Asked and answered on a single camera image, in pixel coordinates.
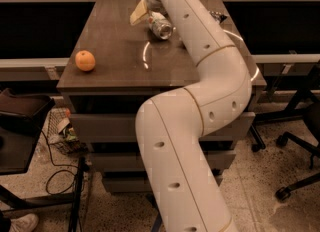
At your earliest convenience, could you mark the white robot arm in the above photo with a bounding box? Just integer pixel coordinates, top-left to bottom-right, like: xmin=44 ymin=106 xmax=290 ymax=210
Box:
xmin=135 ymin=0 xmax=252 ymax=232

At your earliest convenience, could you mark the black cable on floor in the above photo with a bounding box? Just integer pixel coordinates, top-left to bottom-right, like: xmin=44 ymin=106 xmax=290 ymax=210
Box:
xmin=39 ymin=127 xmax=81 ymax=196

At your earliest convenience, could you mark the black office chair base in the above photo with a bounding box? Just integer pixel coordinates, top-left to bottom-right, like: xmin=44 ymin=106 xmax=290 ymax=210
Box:
xmin=249 ymin=62 xmax=320 ymax=202

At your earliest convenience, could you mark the grey drawer cabinet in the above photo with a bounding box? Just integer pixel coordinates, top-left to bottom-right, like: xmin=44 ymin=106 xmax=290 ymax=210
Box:
xmin=57 ymin=0 xmax=259 ymax=183

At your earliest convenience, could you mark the orange fruit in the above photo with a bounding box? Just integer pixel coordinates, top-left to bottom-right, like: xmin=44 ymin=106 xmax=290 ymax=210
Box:
xmin=75 ymin=50 xmax=96 ymax=72

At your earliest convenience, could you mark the black side table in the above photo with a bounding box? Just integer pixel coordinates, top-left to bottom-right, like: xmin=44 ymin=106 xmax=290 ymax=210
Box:
xmin=0 ymin=88 xmax=86 ymax=232

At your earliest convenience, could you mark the green white 7up can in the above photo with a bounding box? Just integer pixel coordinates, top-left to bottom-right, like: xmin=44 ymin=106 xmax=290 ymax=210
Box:
xmin=148 ymin=12 xmax=173 ymax=40

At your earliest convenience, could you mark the blue chip bag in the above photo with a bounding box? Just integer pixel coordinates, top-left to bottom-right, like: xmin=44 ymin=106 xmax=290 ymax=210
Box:
xmin=210 ymin=11 xmax=227 ymax=23

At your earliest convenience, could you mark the bottom grey drawer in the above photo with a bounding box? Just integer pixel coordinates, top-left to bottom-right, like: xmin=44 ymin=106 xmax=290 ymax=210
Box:
xmin=102 ymin=177 xmax=152 ymax=194

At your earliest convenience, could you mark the top grey drawer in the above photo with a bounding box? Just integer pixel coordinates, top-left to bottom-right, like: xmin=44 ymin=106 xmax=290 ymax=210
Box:
xmin=70 ymin=112 xmax=255 ymax=143

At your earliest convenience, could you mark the white sneaker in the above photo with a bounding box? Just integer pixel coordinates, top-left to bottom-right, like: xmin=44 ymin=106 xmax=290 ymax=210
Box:
xmin=9 ymin=214 xmax=39 ymax=232

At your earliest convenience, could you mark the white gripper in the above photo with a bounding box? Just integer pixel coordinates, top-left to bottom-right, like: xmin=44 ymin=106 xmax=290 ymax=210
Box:
xmin=130 ymin=0 xmax=167 ymax=26

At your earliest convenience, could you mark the wire waste basket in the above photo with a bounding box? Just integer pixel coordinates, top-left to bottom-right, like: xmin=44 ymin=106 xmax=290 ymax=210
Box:
xmin=47 ymin=108 xmax=87 ymax=155

